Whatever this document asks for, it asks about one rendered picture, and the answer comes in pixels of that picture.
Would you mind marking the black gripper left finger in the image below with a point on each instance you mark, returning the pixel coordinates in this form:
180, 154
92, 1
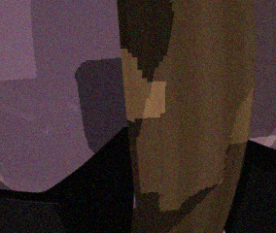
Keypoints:
97, 198

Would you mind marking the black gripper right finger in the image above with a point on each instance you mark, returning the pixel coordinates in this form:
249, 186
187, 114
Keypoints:
254, 207

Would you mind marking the wooden post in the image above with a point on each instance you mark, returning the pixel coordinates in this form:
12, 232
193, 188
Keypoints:
134, 222

